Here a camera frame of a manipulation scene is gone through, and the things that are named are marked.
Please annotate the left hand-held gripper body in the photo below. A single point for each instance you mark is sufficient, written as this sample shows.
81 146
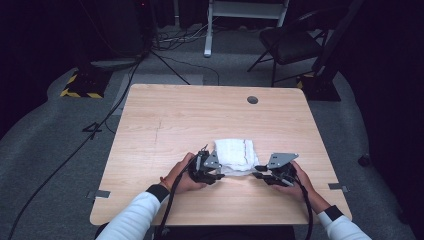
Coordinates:
201 168

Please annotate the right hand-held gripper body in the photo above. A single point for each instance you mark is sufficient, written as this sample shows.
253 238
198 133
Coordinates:
281 166

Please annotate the white towel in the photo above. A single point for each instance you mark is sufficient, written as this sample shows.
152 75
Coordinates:
235 155

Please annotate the person's left hand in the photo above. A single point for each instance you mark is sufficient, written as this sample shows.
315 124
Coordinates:
183 180

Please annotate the person's right hand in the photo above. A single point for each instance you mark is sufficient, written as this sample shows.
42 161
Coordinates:
300 188

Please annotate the person's dark lap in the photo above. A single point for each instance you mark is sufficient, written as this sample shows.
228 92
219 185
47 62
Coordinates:
230 233

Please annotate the grey tape strip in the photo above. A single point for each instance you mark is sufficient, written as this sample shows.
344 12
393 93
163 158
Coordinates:
99 194
338 187

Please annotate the black folding chair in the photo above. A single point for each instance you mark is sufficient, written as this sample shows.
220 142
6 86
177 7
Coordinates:
290 45

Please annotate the black yellow striped stand base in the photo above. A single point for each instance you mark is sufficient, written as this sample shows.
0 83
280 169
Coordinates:
85 83

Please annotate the black stand with slanted post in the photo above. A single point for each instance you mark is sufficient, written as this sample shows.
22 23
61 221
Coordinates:
321 86

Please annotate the white desk frame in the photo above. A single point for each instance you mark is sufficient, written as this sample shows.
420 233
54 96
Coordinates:
209 33

